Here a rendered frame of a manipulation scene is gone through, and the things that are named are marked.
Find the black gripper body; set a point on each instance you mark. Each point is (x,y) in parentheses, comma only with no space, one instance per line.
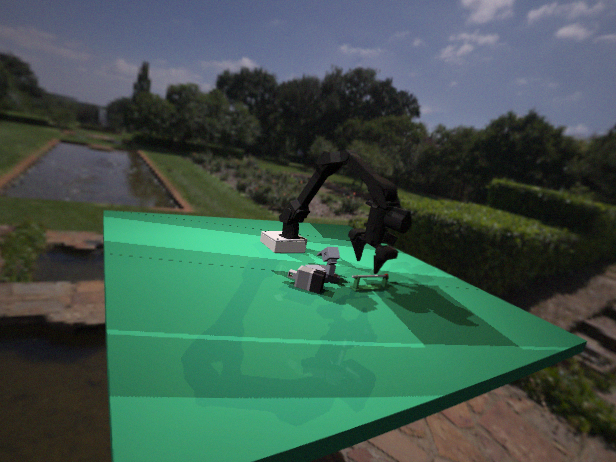
(373,235)

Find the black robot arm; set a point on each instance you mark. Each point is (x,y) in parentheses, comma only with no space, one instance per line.
(381,189)

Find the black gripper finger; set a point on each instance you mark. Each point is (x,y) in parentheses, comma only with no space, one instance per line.
(378,263)
(358,247)

